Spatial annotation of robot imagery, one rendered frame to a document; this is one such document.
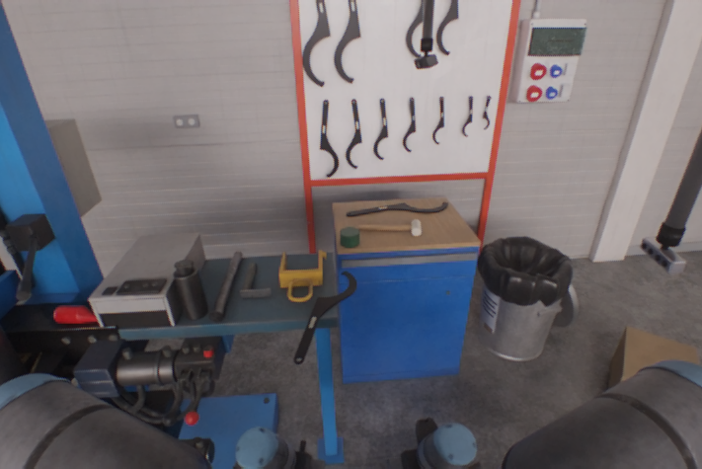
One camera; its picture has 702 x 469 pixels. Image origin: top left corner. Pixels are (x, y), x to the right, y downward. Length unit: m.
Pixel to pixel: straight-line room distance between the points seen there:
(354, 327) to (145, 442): 1.77
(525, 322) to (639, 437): 2.10
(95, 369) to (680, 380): 1.35
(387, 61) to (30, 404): 2.60
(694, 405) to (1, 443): 0.69
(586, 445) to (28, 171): 1.53
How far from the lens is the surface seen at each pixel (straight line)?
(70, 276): 1.70
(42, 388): 0.56
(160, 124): 3.06
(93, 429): 0.48
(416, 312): 2.17
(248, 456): 1.01
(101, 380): 1.43
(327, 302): 1.33
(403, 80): 2.84
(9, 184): 1.61
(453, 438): 1.01
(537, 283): 2.36
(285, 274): 1.41
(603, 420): 0.48
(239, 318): 1.34
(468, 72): 2.96
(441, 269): 2.03
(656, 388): 0.53
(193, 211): 3.23
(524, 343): 2.67
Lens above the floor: 1.90
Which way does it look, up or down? 28 degrees down
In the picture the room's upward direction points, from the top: 1 degrees counter-clockwise
